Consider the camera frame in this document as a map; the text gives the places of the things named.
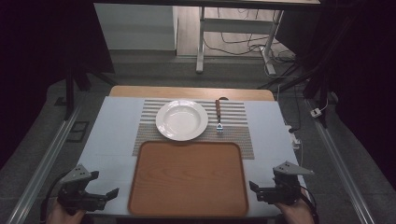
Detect pale blue table cover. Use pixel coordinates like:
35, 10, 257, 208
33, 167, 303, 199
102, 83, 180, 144
75, 95, 309, 217

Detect white desk frame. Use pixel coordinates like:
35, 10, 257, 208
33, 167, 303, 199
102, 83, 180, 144
195, 6, 285, 76

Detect person's right hand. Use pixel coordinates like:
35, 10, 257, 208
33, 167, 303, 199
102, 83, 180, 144
275, 197, 316, 224

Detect white power strip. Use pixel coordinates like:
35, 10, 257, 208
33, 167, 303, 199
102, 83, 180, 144
285, 124, 303, 150

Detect striped woven placemat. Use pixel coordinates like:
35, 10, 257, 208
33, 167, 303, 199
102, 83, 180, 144
132, 99, 256, 161

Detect brown wooden tray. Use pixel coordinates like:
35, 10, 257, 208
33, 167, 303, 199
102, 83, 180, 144
127, 140, 249, 217

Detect white cabinet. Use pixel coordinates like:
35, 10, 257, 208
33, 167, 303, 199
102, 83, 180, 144
93, 3, 178, 51

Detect spoon with wooden handle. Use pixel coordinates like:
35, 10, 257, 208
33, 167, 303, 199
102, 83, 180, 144
215, 96, 230, 135

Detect white round plate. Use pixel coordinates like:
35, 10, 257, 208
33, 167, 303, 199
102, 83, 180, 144
155, 98, 209, 142

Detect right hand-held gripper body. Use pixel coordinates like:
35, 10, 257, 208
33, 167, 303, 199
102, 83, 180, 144
257, 161, 316, 206

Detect aluminium rail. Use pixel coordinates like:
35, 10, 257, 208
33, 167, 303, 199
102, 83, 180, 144
6, 104, 82, 224
304, 98, 376, 224

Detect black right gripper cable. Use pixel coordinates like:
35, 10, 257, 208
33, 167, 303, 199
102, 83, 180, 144
299, 185, 320, 224

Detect person's left hand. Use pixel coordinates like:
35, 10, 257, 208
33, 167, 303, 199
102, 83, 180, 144
46, 200, 87, 224

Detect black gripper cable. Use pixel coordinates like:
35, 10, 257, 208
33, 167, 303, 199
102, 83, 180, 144
299, 185, 320, 224
39, 172, 68, 223

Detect black floor cables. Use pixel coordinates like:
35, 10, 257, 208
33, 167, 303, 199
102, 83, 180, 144
203, 7, 297, 64

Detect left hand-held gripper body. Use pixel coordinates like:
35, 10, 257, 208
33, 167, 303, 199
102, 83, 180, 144
57, 163, 108, 216

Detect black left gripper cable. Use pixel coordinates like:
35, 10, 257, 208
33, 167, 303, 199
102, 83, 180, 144
39, 172, 68, 223

